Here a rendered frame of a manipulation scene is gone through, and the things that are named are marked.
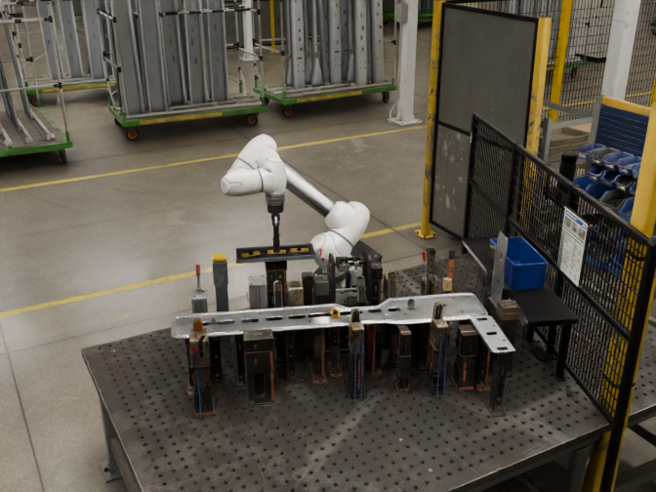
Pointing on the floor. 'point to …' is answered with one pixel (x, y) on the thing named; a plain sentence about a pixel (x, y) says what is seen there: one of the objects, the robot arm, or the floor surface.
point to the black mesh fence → (562, 274)
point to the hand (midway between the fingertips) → (276, 244)
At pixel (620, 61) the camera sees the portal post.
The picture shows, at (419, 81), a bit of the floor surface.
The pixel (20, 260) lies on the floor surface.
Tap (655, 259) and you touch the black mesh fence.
